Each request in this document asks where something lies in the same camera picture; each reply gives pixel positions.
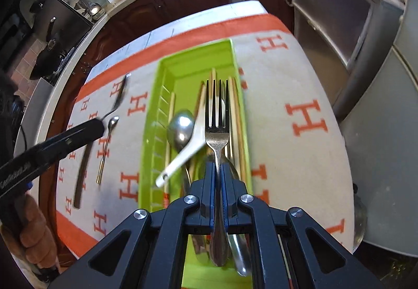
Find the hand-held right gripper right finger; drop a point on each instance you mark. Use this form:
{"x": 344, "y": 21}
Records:
{"x": 228, "y": 210}

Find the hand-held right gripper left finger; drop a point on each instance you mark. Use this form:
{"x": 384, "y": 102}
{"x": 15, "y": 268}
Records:
{"x": 210, "y": 197}

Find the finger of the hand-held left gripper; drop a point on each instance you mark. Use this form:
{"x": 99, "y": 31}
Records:
{"x": 65, "y": 142}

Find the steel soup spoon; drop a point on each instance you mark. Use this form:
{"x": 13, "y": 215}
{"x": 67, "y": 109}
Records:
{"x": 241, "y": 259}

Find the white ceramic spoon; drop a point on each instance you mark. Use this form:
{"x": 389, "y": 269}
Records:
{"x": 186, "y": 151}

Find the steel fork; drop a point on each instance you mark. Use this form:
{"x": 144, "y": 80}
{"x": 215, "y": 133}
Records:
{"x": 217, "y": 138}

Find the large steel spoon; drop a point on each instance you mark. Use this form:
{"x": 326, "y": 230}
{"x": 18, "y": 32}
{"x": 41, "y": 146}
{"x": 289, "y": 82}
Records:
{"x": 179, "y": 130}

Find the green plastic utensil tray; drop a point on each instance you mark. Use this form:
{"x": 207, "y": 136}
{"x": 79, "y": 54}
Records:
{"x": 189, "y": 79}

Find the person's left hand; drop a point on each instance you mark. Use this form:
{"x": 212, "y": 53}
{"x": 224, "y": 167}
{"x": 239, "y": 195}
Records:
{"x": 39, "y": 233}

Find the steel splash guard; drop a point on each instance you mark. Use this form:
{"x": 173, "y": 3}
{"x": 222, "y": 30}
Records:
{"x": 37, "y": 102}

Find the black wok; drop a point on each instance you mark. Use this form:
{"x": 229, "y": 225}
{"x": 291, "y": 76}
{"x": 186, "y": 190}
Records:
{"x": 45, "y": 63}

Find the steel ladle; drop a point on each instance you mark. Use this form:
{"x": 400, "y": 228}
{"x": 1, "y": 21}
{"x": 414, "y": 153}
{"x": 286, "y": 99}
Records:
{"x": 93, "y": 11}

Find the orange grey printed tablecloth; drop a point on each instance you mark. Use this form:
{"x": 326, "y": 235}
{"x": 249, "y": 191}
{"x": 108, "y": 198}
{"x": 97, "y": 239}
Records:
{"x": 294, "y": 79}

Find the pale floral table cover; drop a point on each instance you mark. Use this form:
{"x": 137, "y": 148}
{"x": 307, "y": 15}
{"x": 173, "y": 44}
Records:
{"x": 248, "y": 8}

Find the steel front cabinet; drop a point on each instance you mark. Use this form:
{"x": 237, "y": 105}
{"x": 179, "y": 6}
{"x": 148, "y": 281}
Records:
{"x": 326, "y": 14}

